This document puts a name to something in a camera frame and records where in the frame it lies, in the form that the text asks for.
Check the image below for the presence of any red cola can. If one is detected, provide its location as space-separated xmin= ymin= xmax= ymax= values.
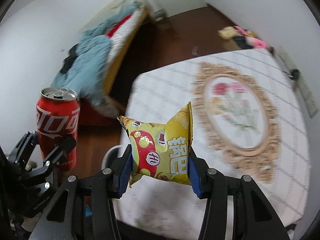
xmin=36 ymin=87 xmax=80 ymax=158

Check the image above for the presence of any yellow chips bag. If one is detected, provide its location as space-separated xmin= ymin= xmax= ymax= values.
xmin=118 ymin=102 xmax=193 ymax=186

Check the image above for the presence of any white round trash bin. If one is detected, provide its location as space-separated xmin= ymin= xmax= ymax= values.
xmin=101 ymin=145 xmax=122 ymax=170

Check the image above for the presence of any red bed sheet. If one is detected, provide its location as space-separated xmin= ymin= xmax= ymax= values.
xmin=78 ymin=99 xmax=118 ymax=127

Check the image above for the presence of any patterned pillow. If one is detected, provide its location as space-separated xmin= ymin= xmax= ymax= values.
xmin=90 ymin=96 xmax=120 ymax=119

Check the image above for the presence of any light blue duvet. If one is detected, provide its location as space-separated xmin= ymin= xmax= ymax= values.
xmin=51 ymin=0 xmax=140 ymax=106

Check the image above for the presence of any black clothing on bed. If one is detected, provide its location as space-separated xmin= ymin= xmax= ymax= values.
xmin=60 ymin=44 xmax=78 ymax=74

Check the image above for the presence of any white checkered tablecloth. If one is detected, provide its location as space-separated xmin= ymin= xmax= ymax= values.
xmin=125 ymin=49 xmax=310 ymax=226

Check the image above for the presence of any wooden bed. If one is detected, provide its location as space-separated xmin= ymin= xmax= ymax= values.
xmin=101 ymin=0 xmax=150 ymax=95

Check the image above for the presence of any grey box by door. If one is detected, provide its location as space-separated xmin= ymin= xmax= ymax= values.
xmin=152 ymin=9 xmax=167 ymax=22

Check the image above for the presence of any pink plush toy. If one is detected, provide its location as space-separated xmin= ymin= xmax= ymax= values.
xmin=233 ymin=25 xmax=268 ymax=49

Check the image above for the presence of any brown paper bag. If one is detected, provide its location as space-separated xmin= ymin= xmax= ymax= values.
xmin=217 ymin=26 xmax=240 ymax=40

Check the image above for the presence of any black wall charger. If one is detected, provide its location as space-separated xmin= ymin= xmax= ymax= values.
xmin=285 ymin=69 xmax=300 ymax=81

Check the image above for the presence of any white wall socket strip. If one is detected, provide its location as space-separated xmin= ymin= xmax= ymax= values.
xmin=274 ymin=46 xmax=319 ymax=118

